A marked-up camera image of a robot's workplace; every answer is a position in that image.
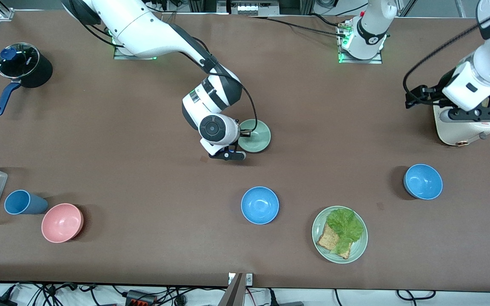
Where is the green bowl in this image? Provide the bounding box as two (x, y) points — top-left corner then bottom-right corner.
(237, 119), (271, 153)

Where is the blue bowl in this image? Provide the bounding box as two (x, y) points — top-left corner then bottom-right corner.
(403, 164), (443, 200)
(241, 186), (279, 225)

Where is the pink bowl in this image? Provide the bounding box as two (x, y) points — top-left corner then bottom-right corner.
(41, 203), (84, 243)

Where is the white toaster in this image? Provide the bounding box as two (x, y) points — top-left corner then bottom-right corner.
(433, 102), (490, 146)

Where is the white power strip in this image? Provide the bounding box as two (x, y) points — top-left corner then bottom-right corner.
(228, 0), (280, 16)

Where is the seeded bread slice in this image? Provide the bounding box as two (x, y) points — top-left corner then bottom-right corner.
(316, 223), (352, 260)

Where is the green lettuce leaf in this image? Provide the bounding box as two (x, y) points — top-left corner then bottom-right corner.
(327, 208), (364, 255)

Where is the green plate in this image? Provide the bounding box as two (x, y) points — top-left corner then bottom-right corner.
(312, 206), (368, 264)

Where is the black box with orange plugs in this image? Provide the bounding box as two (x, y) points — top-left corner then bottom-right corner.
(126, 290), (157, 306)

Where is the blue plastic cup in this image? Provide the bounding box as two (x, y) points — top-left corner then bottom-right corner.
(4, 190), (49, 215)

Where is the glass lid with blue knob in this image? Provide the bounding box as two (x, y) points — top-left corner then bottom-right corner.
(0, 42), (40, 80)

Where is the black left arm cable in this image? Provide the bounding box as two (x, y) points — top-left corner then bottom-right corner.
(402, 3), (490, 108)

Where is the black table cable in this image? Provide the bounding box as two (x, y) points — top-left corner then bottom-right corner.
(248, 15), (348, 39)

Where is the small metal bracket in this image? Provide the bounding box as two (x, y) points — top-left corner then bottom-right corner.
(228, 273), (254, 286)

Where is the grey metal post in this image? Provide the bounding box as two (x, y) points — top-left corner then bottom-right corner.
(218, 273), (244, 306)

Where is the black pot with blue handle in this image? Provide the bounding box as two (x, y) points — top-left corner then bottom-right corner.
(0, 42), (53, 116)

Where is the black looped floor cable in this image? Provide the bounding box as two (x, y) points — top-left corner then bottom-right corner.
(396, 289), (437, 300)

